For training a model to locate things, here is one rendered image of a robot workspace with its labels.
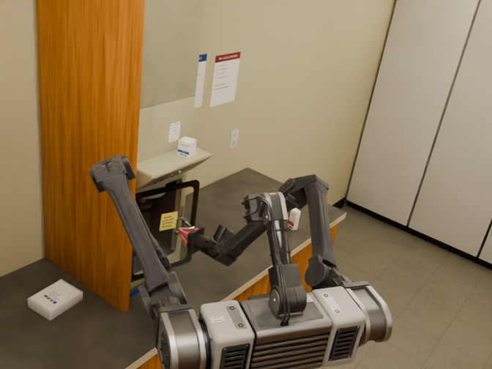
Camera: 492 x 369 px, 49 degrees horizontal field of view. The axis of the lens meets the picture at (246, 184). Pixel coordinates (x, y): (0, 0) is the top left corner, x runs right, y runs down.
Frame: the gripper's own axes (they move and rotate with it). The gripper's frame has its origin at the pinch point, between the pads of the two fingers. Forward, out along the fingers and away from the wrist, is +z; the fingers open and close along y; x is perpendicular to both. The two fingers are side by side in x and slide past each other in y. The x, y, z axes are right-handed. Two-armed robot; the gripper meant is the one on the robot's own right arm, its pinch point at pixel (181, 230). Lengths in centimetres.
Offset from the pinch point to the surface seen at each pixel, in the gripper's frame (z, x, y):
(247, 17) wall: 54, -98, 66
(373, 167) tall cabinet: 37, -291, -71
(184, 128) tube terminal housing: 9.8, -7.8, 38.6
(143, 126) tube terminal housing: 9.5, 13.9, 44.4
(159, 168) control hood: 1.2, 13.4, 31.0
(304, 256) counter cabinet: -16, -82, -42
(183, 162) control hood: -0.5, 2.9, 31.0
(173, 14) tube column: 9, 3, 82
